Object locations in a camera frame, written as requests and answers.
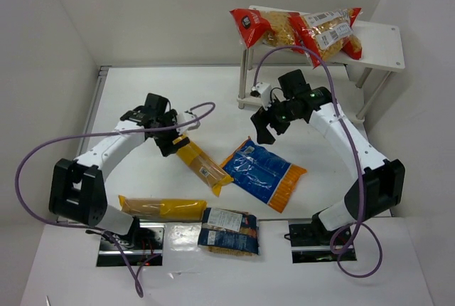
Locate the yellow spaghetti bag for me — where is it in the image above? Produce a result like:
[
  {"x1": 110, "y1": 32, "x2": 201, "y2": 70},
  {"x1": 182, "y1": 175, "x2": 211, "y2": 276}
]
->
[
  {"x1": 173, "y1": 135, "x2": 234, "y2": 197},
  {"x1": 118, "y1": 195, "x2": 207, "y2": 221}
]

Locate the blue orange spaghetti bag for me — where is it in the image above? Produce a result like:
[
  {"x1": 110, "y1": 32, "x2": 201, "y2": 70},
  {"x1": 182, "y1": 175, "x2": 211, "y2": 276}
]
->
[{"x1": 221, "y1": 138, "x2": 307, "y2": 213}]

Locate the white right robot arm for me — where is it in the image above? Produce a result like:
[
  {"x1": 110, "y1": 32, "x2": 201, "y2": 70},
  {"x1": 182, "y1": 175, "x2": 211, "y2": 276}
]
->
[{"x1": 251, "y1": 70, "x2": 405, "y2": 236}]

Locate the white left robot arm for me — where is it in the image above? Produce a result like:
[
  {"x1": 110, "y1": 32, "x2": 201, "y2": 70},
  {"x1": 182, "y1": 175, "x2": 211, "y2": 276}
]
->
[{"x1": 49, "y1": 93, "x2": 178, "y2": 242}]

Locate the red pasta bag left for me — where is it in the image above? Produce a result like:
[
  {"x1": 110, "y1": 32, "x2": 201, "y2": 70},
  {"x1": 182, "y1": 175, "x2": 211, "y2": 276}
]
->
[{"x1": 230, "y1": 9, "x2": 301, "y2": 48}]

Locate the red pasta bag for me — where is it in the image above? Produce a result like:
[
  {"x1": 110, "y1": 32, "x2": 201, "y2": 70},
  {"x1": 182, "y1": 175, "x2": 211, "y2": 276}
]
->
[
  {"x1": 230, "y1": 9, "x2": 301, "y2": 48},
  {"x1": 289, "y1": 8, "x2": 363, "y2": 68}
]

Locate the red pasta bag right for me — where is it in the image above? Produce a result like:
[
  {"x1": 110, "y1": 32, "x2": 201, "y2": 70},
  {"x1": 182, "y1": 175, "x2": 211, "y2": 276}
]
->
[{"x1": 289, "y1": 8, "x2": 363, "y2": 68}]

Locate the dark blue pasta bag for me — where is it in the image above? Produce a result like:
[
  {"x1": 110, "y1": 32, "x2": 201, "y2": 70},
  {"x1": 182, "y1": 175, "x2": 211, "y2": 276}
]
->
[{"x1": 198, "y1": 208, "x2": 259, "y2": 256}]

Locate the white two-tier shelf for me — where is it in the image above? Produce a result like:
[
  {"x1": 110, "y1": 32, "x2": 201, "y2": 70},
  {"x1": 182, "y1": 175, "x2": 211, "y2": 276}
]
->
[{"x1": 237, "y1": 21, "x2": 405, "y2": 124}]

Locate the yellow spaghetti bag front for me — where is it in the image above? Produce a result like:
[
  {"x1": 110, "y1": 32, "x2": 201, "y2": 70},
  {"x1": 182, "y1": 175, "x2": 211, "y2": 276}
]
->
[{"x1": 118, "y1": 195, "x2": 207, "y2": 221}]

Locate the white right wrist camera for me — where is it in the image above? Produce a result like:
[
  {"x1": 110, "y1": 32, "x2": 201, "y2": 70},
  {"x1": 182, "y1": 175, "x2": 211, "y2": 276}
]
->
[{"x1": 250, "y1": 82, "x2": 272, "y2": 110}]

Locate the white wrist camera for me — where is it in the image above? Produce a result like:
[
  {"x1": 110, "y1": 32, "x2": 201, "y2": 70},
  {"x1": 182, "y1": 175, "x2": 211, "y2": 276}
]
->
[
  {"x1": 176, "y1": 111, "x2": 200, "y2": 135},
  {"x1": 250, "y1": 82, "x2": 272, "y2": 110}
]

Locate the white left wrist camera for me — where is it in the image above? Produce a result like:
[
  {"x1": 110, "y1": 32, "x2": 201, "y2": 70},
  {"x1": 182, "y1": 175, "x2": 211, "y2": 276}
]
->
[{"x1": 176, "y1": 111, "x2": 200, "y2": 135}]

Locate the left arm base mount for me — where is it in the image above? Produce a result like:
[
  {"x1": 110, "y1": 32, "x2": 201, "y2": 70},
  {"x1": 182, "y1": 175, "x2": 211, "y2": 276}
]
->
[{"x1": 96, "y1": 221, "x2": 165, "y2": 268}]

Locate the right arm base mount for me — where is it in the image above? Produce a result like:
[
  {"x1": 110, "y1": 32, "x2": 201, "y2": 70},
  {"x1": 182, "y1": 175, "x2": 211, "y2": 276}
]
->
[{"x1": 284, "y1": 222, "x2": 338, "y2": 264}]

